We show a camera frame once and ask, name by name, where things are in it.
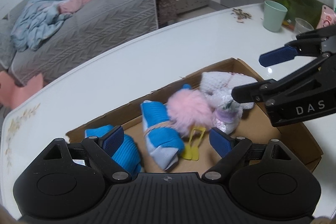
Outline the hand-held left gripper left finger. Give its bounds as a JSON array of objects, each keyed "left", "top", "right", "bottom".
[{"left": 39, "top": 126, "right": 132, "bottom": 183}]

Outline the plastic bundle with purple scrunchie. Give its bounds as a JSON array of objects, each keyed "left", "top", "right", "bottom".
[{"left": 212, "top": 90, "right": 243, "bottom": 135}]

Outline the yellow plastic clip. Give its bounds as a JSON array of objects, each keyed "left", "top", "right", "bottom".
[{"left": 182, "top": 127, "right": 207, "bottom": 161}]

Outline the clear plastic cup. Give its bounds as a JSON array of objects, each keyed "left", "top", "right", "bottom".
[{"left": 294, "top": 17, "right": 314, "bottom": 34}]

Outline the pink cloth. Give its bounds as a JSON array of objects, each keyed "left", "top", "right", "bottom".
[{"left": 58, "top": 0, "right": 94, "bottom": 15}]

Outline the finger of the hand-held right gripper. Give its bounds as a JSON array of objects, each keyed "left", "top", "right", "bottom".
[
  {"left": 231, "top": 53, "right": 336, "bottom": 104},
  {"left": 259, "top": 27, "right": 336, "bottom": 67}
]

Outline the pink fluffy pompom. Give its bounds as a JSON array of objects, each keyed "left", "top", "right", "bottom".
[{"left": 167, "top": 90, "right": 214, "bottom": 135}]

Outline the blue and grey sock bundle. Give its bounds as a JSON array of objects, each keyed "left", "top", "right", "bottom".
[{"left": 140, "top": 100, "right": 184, "bottom": 171}]

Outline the pink plastic stool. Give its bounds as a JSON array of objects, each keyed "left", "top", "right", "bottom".
[{"left": 0, "top": 70, "right": 44, "bottom": 110}]

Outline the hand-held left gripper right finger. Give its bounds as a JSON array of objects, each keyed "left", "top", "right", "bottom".
[{"left": 202, "top": 127, "right": 296, "bottom": 183}]

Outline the green plastic cup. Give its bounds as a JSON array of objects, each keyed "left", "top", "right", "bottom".
[{"left": 263, "top": 0, "right": 288, "bottom": 32}]

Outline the grey quilted sofa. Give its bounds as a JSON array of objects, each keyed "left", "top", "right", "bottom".
[{"left": 0, "top": 0, "right": 179, "bottom": 88}]

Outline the pink drink pouch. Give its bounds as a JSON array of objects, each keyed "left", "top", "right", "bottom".
[{"left": 316, "top": 4, "right": 336, "bottom": 29}]

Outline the pile of seed shells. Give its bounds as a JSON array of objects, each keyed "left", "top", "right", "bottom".
[{"left": 231, "top": 8, "right": 252, "bottom": 23}]

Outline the light blue blanket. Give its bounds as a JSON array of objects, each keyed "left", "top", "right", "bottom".
[{"left": 10, "top": 0, "right": 93, "bottom": 52}]

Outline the white knit cloth bundle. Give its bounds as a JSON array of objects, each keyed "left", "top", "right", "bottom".
[{"left": 201, "top": 71, "right": 259, "bottom": 98}]

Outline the shallow cardboard box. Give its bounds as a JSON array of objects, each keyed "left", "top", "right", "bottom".
[{"left": 66, "top": 57, "right": 323, "bottom": 174}]

